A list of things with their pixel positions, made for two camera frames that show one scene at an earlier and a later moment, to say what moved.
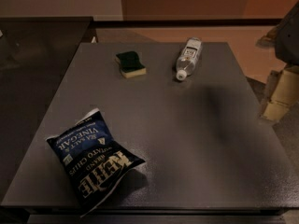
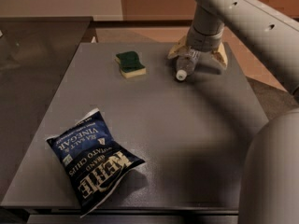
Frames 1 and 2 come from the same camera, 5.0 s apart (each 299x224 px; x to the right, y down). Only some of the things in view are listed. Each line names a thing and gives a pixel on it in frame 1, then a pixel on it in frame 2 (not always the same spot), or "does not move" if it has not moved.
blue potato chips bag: [92, 158] does not move
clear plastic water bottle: [187, 60] does not move
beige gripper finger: [284, 94] → [204, 42]
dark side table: [35, 53] does not move
